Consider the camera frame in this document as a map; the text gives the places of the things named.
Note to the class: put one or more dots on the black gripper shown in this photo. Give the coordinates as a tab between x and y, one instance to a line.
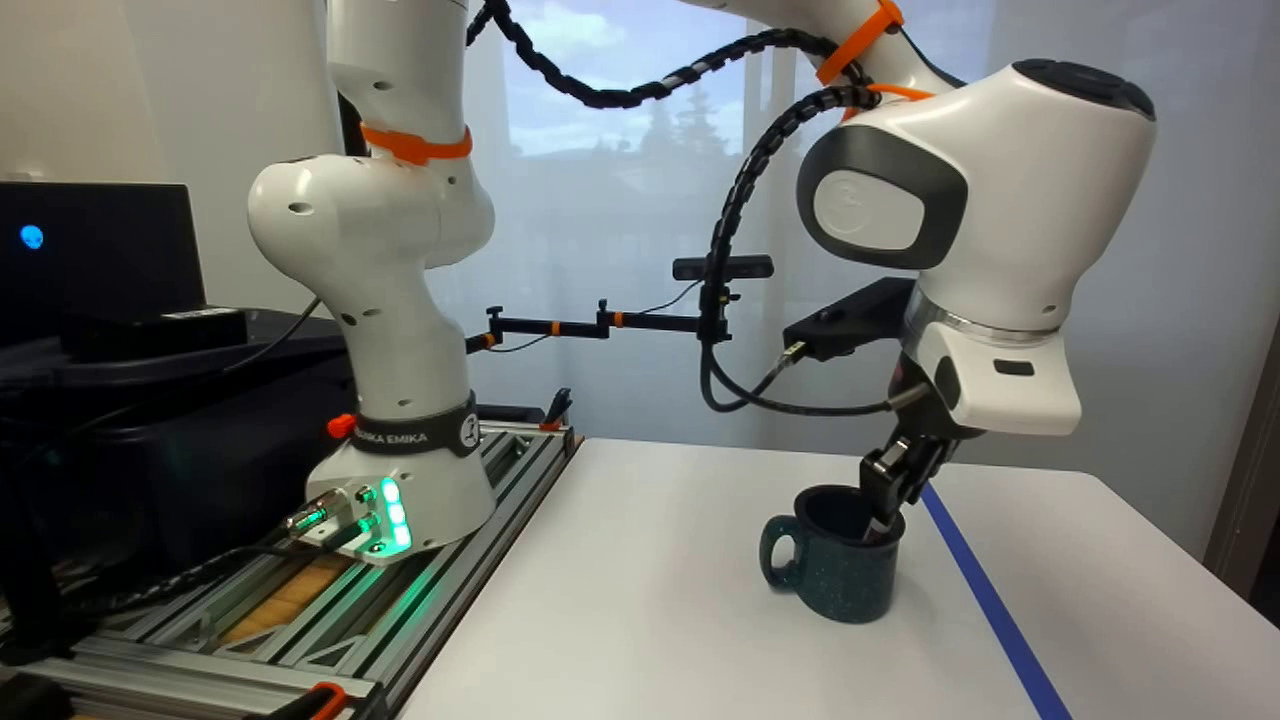
920	420

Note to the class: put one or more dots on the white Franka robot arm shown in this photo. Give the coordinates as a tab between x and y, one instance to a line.
402	333

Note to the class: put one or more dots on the dark green speckled mug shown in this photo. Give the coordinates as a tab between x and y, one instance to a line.
835	574

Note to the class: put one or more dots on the blue tape line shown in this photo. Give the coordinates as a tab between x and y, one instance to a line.
992	602

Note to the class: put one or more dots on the red round knob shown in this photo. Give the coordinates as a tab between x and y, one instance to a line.
341	426

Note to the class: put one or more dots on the black computer case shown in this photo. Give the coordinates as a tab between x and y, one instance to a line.
147	453

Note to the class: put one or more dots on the flat black device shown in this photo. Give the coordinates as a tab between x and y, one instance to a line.
153	331

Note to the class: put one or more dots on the black computer monitor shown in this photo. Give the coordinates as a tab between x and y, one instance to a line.
101	255

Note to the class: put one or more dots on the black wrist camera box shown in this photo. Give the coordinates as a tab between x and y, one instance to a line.
847	320

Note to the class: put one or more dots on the black stereo camera bar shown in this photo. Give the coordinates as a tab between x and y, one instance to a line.
721	271

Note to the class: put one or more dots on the black frame clamp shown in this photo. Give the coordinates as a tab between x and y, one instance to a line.
557	411

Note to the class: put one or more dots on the aluminium rail base frame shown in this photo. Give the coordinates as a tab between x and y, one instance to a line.
402	614

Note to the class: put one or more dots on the orange frame bracket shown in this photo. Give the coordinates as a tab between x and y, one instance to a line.
328	701

